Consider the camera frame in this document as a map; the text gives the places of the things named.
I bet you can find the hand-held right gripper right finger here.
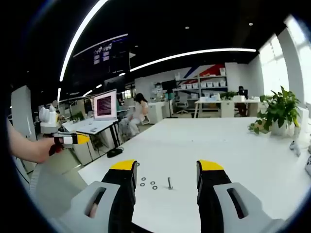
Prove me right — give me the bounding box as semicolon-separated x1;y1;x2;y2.
196;159;285;233

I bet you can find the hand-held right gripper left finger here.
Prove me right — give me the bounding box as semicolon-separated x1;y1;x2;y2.
52;159;139;233

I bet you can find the person's left hand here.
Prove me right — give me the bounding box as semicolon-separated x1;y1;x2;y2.
34;138;64;164

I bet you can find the white desk with black legs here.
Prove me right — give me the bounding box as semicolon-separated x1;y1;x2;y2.
61;117;122;166

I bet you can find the grey white machine casing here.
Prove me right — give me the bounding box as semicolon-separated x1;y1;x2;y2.
10;84;38;143

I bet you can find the black object on floor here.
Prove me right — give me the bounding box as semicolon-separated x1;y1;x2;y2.
106;147;125;159

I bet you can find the computer monitor with pink screen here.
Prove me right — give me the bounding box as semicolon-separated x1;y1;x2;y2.
93;89;118;121

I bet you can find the long curved ceiling light strip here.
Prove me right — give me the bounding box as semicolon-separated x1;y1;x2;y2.
59;0;109;83

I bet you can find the long white office table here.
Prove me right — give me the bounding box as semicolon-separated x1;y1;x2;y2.
193;96;267;118

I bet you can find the white office chair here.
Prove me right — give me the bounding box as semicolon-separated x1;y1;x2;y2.
174;94;190;115

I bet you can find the small white device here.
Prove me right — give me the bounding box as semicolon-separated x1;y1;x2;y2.
289;139;302;157

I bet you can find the green potted plant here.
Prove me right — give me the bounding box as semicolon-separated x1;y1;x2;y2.
247;85;302;136

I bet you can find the white storage shelf with bins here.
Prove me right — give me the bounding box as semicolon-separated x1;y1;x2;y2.
174;67;228;102

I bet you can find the short curved ceiling light strip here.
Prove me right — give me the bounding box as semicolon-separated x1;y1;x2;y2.
129;48;257;73

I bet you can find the grey corrugated hose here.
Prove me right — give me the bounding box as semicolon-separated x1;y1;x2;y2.
28;164;41;196

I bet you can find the dark wall display screen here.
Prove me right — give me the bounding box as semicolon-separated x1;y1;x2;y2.
72;33;129;76

